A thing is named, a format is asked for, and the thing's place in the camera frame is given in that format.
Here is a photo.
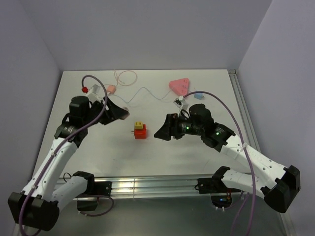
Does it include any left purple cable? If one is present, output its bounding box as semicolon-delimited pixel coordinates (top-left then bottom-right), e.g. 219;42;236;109
18;75;115;232

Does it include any light blue thin cable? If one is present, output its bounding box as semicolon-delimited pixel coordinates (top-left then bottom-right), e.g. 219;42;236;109
114;87;182;105

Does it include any red cube socket adapter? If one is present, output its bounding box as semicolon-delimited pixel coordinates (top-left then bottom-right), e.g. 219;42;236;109
132;124;147;140

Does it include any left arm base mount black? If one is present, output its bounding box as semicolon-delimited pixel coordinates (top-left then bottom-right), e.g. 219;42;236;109
76;181;114;214

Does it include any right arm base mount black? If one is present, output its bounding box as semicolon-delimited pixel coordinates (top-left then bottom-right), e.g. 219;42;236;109
194;177;244;211

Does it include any pink triangular power strip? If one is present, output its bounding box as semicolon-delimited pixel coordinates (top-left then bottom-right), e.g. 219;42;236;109
169;78;189;96

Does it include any aluminium right side rail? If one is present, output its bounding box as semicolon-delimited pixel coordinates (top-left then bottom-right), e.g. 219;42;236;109
228;70;261;151

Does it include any blue plug adapter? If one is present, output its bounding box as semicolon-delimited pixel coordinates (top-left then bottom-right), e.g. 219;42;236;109
194;93;204;100

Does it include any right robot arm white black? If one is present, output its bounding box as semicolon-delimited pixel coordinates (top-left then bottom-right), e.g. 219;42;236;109
154;104;301;213

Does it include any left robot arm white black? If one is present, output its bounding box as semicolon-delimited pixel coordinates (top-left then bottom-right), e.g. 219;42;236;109
8;96;129;235

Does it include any purple cable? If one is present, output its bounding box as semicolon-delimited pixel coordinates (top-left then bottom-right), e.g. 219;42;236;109
182;90;258;236
18;75;115;232

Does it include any pink thin cable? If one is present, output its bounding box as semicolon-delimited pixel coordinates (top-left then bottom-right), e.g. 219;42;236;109
95;69;138;99

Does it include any aluminium rail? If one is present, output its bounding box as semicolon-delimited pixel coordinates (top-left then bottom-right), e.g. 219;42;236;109
26;176;283;201
228;70;261;151

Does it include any yellow plug adapter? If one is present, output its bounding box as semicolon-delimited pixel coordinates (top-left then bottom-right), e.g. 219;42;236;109
134;121;143;130

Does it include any aluminium front rail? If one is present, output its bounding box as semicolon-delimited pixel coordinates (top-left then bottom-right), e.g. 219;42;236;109
26;176;283;201

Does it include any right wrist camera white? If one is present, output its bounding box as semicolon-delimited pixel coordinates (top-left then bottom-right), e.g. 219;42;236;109
174;96;185;109

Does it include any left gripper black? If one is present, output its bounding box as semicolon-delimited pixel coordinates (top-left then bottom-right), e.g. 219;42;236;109
83;96;127;127

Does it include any pink charger block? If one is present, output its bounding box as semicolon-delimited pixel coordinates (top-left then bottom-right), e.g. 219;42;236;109
106;85;116;94

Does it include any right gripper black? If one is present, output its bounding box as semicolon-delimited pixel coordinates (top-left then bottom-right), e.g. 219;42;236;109
154;112;204;140

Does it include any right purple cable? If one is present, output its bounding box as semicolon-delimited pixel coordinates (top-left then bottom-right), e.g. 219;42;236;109
182;90;258;236

